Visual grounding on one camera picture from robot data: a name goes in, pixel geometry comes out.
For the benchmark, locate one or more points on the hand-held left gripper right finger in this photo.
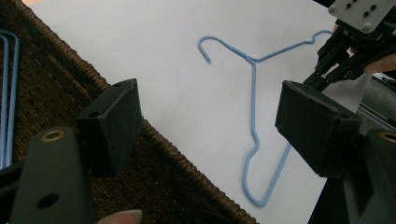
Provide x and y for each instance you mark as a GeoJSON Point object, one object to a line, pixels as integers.
{"type": "Point", "coordinates": [317, 130]}

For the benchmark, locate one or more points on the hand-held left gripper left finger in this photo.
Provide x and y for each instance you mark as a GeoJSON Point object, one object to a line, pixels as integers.
{"type": "Point", "coordinates": [56, 180]}

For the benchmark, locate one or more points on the brown woven basket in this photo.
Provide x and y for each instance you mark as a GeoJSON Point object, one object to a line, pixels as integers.
{"type": "Point", "coordinates": [149, 193]}

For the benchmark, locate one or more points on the white table sheet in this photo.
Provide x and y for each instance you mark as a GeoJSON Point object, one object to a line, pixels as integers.
{"type": "Point", "coordinates": [155, 46]}

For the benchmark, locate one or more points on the aluminium rail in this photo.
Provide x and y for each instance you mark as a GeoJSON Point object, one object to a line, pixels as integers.
{"type": "Point", "coordinates": [376, 116]}

